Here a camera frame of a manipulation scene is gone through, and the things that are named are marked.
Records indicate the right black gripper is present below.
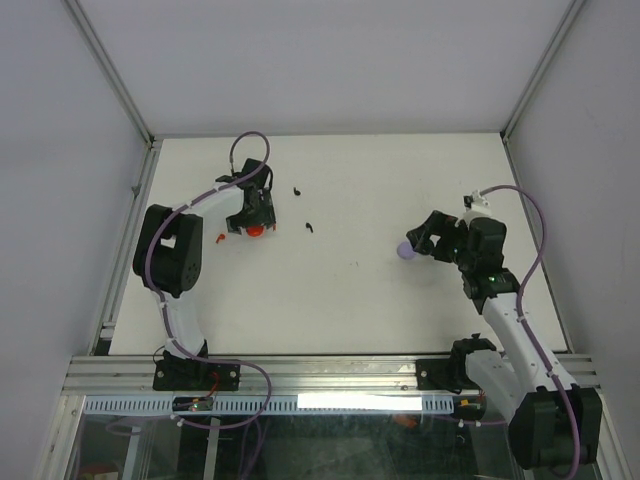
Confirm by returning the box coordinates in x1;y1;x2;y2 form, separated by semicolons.
406;209;475;271

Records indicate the orange round charging case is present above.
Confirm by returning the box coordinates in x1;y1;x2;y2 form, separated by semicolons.
246;225;265;238

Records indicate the lilac round charging case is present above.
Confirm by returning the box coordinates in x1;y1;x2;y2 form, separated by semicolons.
396;241;417;260

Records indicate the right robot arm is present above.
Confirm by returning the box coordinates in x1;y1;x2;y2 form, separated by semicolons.
398;211;602;479

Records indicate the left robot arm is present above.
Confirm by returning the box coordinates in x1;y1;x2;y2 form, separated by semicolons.
132;158;276;389

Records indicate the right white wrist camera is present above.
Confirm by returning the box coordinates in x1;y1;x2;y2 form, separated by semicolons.
461;190;493;224

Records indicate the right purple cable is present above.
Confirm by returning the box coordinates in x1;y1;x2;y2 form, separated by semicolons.
479;184;584;477

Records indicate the right black base bracket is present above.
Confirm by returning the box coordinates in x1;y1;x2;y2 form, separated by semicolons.
415;358;457;392

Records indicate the black base bracket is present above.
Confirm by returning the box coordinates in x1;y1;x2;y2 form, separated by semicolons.
152;354;241;392
415;358;457;392

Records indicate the left black base bracket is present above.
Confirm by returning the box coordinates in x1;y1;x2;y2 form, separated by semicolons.
152;354;241;392

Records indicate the grey slotted cable duct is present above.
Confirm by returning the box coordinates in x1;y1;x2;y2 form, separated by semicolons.
84;393;454;417

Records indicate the aluminium mounting rail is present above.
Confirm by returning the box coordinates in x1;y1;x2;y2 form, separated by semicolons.
62;353;449;396

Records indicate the purple cable under rail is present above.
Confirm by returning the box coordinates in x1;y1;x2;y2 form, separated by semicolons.
169;389;274;480

